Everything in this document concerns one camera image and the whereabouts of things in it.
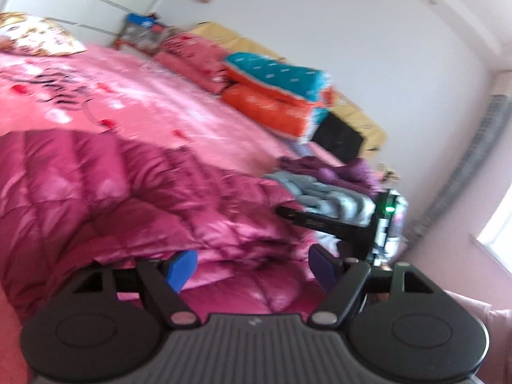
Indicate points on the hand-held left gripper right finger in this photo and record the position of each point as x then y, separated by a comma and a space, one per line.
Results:
323, 268

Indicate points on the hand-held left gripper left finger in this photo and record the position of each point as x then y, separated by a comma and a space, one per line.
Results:
182, 268

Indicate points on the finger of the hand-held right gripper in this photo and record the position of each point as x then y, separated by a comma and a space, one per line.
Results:
320, 222

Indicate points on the red down jacket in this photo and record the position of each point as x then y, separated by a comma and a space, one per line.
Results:
120, 192

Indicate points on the person's right forearm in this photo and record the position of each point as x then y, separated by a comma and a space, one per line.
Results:
492, 340

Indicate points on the light blue down jacket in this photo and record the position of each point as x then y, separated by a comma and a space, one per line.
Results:
320, 202

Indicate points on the purple down jacket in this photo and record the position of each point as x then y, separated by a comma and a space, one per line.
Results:
344, 172

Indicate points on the black cloth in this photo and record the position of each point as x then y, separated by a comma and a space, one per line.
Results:
338, 134

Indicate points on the grey corrugated pipe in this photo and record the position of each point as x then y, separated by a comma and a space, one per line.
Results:
468, 152

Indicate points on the window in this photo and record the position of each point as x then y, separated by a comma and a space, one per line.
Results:
498, 232

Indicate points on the orange lettered quilt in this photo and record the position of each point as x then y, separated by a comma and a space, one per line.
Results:
264, 108

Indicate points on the teal floral quilt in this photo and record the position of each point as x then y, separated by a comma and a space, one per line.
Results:
276, 74

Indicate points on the pink heart print blanket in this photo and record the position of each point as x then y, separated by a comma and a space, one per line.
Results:
160, 100

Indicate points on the pink folded blanket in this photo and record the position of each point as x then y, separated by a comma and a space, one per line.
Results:
188, 70

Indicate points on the pink heart print pillow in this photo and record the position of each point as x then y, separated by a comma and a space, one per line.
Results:
192, 50

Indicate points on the gold floral pillow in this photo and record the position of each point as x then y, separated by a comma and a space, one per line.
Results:
36, 34

